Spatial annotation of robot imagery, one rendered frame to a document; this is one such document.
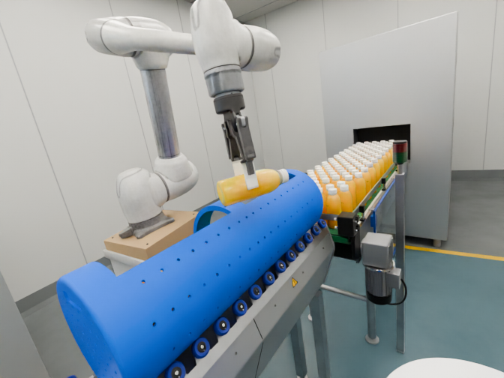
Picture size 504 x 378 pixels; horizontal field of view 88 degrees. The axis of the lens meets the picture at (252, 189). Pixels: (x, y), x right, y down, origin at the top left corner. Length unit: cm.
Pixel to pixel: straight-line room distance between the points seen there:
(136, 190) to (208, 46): 72
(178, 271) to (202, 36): 51
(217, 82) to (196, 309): 50
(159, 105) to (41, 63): 246
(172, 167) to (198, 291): 74
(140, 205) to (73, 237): 235
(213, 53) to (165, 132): 64
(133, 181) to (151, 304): 71
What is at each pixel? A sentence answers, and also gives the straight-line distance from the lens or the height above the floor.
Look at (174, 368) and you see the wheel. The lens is 71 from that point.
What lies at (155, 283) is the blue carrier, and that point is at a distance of 58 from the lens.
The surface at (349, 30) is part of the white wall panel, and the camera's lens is 547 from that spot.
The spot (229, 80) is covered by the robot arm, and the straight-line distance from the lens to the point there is 64.
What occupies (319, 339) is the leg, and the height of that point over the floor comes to 37.
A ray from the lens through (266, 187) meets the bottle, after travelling 67.
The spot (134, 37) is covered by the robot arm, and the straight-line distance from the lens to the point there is 95.
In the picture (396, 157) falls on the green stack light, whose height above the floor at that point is 118.
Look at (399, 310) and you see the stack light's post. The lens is 183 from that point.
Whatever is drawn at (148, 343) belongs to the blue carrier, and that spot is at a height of 111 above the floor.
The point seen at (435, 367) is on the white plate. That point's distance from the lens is 60.
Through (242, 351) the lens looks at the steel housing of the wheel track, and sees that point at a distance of 84.
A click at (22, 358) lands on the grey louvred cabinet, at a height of 33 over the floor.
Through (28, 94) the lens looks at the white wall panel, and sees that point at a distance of 344.
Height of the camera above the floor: 147
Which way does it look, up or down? 15 degrees down
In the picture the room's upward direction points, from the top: 9 degrees counter-clockwise
